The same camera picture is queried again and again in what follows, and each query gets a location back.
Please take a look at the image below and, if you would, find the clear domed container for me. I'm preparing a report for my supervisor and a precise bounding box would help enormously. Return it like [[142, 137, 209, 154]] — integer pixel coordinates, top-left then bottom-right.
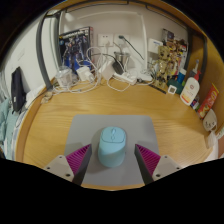
[[54, 65, 74, 88]]

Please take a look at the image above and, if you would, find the blue plaid bedding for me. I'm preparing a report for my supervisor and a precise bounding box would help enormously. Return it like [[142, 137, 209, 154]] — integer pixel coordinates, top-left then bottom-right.
[[0, 98, 26, 158]]

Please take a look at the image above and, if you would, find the golden robot figure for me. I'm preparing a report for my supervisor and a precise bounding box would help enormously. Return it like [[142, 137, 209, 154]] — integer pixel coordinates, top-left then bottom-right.
[[151, 45, 178, 91]]

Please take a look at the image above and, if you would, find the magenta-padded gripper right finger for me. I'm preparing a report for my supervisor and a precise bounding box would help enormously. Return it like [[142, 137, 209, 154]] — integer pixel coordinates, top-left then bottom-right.
[[134, 143, 183, 186]]

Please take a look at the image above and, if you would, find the small white desk clock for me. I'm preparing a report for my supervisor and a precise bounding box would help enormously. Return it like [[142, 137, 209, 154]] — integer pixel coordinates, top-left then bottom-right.
[[166, 84, 177, 95]]

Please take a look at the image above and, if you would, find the metal cup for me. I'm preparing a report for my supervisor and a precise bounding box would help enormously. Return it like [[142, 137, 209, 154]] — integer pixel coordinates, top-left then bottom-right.
[[113, 50, 131, 64]]

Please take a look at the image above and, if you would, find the red snack box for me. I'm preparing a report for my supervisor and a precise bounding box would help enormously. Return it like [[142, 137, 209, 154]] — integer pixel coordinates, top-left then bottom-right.
[[196, 83, 220, 120]]

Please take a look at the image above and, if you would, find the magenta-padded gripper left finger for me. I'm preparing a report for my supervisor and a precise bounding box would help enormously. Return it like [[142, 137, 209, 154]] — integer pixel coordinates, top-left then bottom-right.
[[44, 143, 94, 187]]

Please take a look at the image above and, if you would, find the white pump lotion bottle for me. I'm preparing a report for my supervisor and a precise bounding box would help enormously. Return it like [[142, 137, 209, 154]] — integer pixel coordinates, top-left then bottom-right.
[[179, 70, 201, 107]]

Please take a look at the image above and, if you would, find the white charger block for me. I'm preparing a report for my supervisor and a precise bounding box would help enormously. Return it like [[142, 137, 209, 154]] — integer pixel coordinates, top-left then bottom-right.
[[75, 65, 95, 83]]

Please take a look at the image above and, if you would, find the black backpack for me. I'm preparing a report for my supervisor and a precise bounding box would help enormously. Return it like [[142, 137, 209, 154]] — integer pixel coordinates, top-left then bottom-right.
[[10, 66, 28, 113]]

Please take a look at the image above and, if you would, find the black cable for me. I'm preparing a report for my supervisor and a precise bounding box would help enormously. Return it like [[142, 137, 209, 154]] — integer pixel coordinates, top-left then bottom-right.
[[118, 34, 145, 61]]

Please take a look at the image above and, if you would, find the white wall socket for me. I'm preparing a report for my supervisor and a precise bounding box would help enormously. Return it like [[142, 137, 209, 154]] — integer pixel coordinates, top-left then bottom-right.
[[113, 33, 129, 46], [97, 33, 114, 47]]

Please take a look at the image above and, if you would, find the black power adapter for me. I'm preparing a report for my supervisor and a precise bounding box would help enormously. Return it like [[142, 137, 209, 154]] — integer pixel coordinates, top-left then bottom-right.
[[112, 60, 124, 75]]

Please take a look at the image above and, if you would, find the small clear plastic holder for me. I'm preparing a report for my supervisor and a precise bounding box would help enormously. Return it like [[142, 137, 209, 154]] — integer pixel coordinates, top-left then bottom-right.
[[40, 92, 54, 104]]

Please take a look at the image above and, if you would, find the blue robot model kit box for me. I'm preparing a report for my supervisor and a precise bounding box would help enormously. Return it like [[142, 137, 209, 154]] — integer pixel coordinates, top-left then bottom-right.
[[58, 26, 94, 75]]

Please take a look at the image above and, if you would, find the light blue computer mouse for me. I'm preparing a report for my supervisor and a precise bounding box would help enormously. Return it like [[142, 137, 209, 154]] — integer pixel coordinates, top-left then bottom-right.
[[97, 125, 128, 169]]

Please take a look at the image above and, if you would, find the teal bottle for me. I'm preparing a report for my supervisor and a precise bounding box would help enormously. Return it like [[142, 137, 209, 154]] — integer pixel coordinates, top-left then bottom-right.
[[176, 68, 188, 84]]

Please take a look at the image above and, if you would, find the white mug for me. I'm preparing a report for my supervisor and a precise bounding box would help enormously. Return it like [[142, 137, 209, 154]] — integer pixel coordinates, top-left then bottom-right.
[[202, 108, 218, 132]]

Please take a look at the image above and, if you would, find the white power strip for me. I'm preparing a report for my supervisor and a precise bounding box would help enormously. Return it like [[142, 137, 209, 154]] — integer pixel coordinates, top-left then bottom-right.
[[113, 71, 138, 85]]

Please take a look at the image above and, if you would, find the white electric toothbrush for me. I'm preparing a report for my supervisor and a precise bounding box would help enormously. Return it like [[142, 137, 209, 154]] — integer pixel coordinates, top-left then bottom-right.
[[192, 59, 200, 73]]

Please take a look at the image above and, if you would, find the grey mouse pad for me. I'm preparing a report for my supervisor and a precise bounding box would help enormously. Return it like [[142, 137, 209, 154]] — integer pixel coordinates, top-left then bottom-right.
[[63, 114, 160, 186]]

